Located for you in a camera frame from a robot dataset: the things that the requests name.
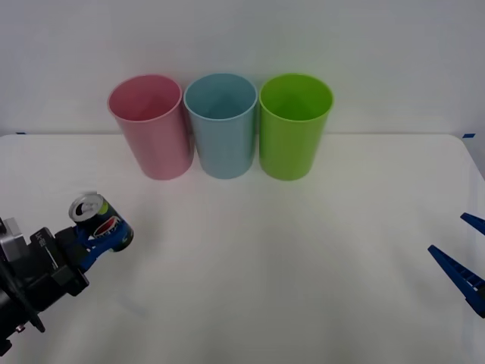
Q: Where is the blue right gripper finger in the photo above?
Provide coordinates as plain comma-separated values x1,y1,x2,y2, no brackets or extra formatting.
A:
427,245,485,319
460,212,485,237

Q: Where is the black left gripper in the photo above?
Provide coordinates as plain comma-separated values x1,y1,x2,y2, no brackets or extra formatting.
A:
21,217,127,312

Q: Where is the dark blue drink can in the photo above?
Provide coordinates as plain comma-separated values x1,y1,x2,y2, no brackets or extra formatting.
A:
67,192,135,254

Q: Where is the pink plastic waste bin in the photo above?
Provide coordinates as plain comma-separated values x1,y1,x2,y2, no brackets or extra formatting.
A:
107,74,193,180

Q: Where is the pale blue plastic waste bin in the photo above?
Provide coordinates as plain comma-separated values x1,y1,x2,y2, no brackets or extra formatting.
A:
183,73,259,180

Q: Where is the green plastic waste bin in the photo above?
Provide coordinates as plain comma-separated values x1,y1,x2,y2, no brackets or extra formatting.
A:
258,73,335,181

